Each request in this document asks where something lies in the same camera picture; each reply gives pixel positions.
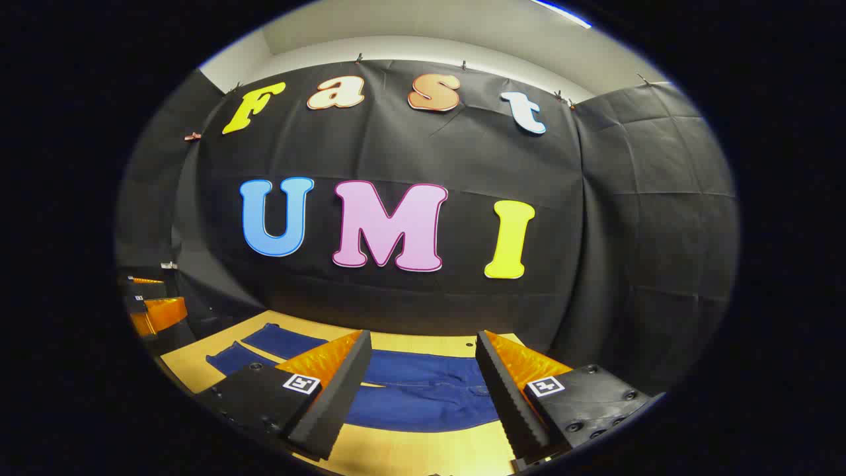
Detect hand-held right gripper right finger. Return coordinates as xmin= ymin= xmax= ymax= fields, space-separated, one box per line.
xmin=475 ymin=329 xmax=655 ymax=473

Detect blue denim jeans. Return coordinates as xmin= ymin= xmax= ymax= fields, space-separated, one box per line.
xmin=205 ymin=323 xmax=503 ymax=434

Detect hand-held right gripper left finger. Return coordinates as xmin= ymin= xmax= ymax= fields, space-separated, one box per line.
xmin=195 ymin=329 xmax=373 ymax=462

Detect black backdrop cloth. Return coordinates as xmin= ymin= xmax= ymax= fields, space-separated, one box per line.
xmin=116 ymin=59 xmax=740 ymax=397

